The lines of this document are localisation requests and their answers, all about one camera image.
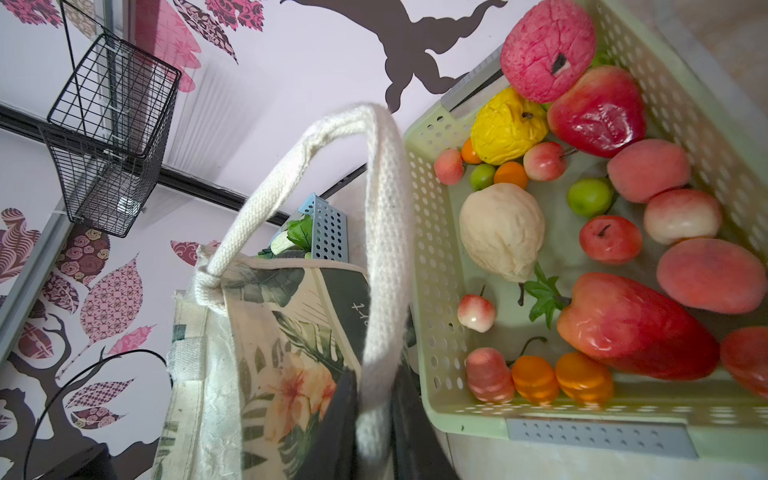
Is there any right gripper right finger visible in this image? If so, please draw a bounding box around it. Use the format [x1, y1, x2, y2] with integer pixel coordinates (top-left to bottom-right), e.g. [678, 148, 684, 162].
[391, 365, 459, 480]

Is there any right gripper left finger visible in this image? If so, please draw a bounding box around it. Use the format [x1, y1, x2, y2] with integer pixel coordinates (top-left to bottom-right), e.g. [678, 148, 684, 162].
[294, 370, 358, 480]

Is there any cream canvas grocery bag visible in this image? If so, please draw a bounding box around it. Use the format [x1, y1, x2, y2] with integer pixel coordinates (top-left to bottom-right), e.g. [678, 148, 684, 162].
[153, 103, 413, 479]

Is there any blue plastic vegetable basket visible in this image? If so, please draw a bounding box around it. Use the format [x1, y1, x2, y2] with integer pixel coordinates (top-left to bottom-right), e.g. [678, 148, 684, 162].
[284, 194, 349, 262]

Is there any green lettuce leaf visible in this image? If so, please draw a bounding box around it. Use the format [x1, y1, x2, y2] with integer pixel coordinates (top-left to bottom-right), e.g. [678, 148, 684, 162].
[257, 215, 313, 259]

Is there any large red mango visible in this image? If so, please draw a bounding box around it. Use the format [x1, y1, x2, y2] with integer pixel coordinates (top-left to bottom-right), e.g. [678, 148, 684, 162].
[557, 272, 720, 381]

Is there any beige cauliflower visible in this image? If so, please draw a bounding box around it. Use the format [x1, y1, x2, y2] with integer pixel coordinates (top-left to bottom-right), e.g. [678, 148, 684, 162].
[459, 183, 546, 283]

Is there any small red apple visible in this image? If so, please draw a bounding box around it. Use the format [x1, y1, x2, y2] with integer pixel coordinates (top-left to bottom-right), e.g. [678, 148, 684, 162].
[579, 215, 643, 265]

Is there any green plastic fruit basket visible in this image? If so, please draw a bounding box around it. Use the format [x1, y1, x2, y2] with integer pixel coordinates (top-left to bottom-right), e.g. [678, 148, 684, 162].
[405, 1, 767, 464]

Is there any small green apple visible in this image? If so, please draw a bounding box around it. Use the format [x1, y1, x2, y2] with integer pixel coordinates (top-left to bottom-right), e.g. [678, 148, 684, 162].
[567, 178, 613, 218]

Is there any yellow crinkled quince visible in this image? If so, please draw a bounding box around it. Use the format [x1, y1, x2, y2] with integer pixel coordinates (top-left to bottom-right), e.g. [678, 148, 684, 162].
[470, 87, 549, 166]

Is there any pink peach right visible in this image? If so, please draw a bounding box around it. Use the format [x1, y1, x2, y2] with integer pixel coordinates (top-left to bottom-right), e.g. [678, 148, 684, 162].
[656, 238, 767, 314]

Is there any pink peach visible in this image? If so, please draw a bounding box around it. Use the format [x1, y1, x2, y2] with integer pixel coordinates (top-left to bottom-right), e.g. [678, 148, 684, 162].
[607, 139, 691, 204]
[656, 238, 767, 314]

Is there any red bell pepper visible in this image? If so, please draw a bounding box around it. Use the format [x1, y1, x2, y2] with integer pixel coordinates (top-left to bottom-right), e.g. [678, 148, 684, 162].
[547, 65, 647, 158]

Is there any pink dragon fruit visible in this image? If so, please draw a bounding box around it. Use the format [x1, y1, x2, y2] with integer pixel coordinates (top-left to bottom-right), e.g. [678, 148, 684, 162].
[500, 0, 597, 104]

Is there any aluminium rail bar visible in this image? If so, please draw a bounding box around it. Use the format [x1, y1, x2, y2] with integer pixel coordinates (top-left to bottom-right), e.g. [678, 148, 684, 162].
[0, 0, 130, 367]

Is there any black wire wall basket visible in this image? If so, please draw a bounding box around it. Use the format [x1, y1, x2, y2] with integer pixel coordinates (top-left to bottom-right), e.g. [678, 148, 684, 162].
[39, 15, 182, 238]

